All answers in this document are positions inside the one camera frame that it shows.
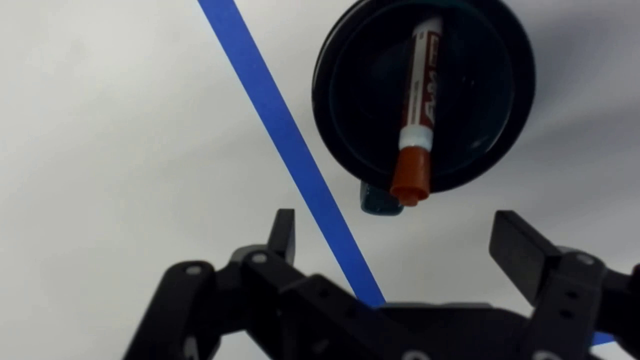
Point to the red and white marker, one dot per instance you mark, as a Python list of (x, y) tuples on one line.
[(411, 181)]

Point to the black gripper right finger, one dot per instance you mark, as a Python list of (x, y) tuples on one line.
[(563, 286)]

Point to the blue tape line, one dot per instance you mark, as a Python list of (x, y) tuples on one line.
[(259, 83)]

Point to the dark round cup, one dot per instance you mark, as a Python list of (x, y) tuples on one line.
[(486, 90)]

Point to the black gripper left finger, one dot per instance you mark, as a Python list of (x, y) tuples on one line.
[(283, 234)]

